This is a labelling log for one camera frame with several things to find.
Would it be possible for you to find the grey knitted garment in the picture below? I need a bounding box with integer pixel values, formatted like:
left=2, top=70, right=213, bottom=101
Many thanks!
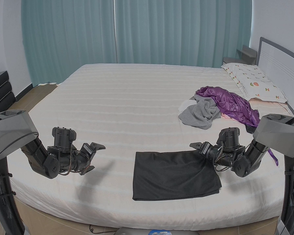
left=178, top=96, right=222, bottom=131

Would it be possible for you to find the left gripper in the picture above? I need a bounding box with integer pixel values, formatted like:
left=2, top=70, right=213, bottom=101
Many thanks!
left=71, top=143, right=106, bottom=176

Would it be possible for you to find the white printed pillow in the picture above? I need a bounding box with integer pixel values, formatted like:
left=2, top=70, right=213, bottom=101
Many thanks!
left=221, top=63, right=288, bottom=104

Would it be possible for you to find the purple satin garment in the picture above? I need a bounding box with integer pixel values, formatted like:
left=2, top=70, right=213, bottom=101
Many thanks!
left=195, top=86, right=278, bottom=167

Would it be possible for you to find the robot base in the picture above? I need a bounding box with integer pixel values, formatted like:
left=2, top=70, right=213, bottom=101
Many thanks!
left=118, top=227, right=182, bottom=235

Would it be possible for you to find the grey bedside table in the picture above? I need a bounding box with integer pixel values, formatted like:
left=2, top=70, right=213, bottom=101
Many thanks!
left=223, top=45, right=257, bottom=65

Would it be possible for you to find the black cable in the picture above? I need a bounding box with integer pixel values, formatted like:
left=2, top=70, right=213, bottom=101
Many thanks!
left=89, top=225, right=106, bottom=234
left=214, top=164, right=233, bottom=173

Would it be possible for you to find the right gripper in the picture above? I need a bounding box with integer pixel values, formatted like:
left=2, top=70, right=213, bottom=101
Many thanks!
left=189, top=142, right=222, bottom=164

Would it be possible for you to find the blue-green curtain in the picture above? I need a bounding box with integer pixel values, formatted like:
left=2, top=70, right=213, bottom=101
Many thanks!
left=21, top=0, right=117, bottom=86
left=115, top=0, right=253, bottom=68

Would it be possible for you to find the bed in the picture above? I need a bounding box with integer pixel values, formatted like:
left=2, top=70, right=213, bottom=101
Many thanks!
left=8, top=36, right=294, bottom=231

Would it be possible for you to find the white garment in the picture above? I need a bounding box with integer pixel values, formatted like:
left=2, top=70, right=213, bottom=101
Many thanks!
left=178, top=99, right=196, bottom=115

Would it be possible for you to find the black T-shirt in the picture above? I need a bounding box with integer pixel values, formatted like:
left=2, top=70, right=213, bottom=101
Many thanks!
left=132, top=150, right=222, bottom=201

